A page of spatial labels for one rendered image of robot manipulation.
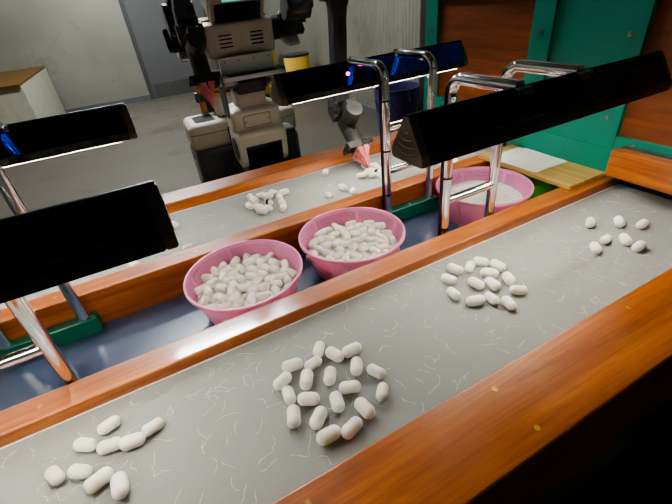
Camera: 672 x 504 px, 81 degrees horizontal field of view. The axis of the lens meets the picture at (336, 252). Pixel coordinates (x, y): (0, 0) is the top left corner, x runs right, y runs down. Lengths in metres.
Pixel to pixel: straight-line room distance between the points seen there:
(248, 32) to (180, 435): 1.48
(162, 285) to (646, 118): 1.28
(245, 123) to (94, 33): 6.47
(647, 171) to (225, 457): 1.12
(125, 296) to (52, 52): 7.33
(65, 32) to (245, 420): 7.80
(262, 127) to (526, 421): 1.55
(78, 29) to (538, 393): 8.01
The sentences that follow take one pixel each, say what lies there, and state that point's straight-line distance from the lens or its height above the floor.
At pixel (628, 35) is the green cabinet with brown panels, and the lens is 1.30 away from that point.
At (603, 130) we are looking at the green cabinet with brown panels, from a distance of 1.35.
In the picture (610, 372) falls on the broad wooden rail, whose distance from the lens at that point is 0.73.
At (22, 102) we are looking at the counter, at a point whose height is 0.56.
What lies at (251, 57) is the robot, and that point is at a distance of 1.78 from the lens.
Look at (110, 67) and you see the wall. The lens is 8.20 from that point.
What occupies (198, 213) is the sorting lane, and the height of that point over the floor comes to 0.74.
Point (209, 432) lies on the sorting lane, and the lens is 0.68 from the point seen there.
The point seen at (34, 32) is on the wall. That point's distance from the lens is 8.24.
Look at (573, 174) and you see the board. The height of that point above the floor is 0.78.
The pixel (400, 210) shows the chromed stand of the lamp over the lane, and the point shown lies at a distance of 1.20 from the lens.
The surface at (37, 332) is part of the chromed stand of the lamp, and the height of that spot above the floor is 0.88.
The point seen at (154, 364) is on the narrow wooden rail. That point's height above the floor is 0.77.
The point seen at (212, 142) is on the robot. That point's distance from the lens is 2.09.
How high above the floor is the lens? 1.27
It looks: 33 degrees down
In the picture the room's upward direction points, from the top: 7 degrees counter-clockwise
